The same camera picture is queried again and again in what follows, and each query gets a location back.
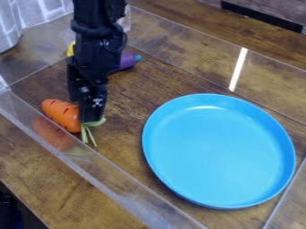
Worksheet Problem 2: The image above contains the orange toy carrot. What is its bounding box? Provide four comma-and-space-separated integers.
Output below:
40, 98, 107, 146

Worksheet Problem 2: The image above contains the clear acrylic front barrier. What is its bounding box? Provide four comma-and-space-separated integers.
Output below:
0, 76, 207, 229

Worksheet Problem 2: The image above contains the purple toy eggplant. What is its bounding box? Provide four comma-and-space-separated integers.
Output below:
111, 52, 142, 73

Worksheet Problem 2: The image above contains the yellow toy lemon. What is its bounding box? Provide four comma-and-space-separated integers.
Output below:
67, 41, 75, 57

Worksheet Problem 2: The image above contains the blue round tray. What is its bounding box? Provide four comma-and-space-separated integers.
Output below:
142, 94, 297, 209

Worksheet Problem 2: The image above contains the white checked curtain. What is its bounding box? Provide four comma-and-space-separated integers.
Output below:
0, 0, 74, 54

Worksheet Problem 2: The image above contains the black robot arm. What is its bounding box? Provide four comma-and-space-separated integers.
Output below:
67, 0, 127, 123

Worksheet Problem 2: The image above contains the dark baseboard strip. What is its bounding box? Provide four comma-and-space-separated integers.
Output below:
221, 0, 303, 34

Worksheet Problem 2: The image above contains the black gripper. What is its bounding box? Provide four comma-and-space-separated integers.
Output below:
67, 21, 127, 123

